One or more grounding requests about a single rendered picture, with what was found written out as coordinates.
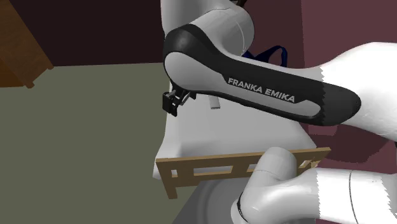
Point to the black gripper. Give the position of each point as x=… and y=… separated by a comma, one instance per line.
x=188, y=93

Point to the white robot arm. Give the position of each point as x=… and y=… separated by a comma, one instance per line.
x=217, y=28

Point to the small white rectangular object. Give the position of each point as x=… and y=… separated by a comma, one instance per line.
x=214, y=103

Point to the dark blue bag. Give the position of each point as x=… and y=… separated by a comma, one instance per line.
x=280, y=56

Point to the brown wooden furniture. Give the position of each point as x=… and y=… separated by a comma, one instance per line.
x=18, y=46

